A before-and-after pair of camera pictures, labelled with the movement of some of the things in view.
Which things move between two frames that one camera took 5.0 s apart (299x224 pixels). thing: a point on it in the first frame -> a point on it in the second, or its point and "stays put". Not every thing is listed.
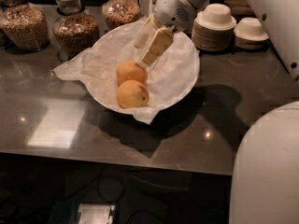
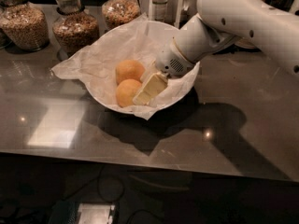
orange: [130, 70] stays put
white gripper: [173, 10] -> [172, 61]
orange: [133, 93] stays put
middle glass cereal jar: [74, 32] stays put
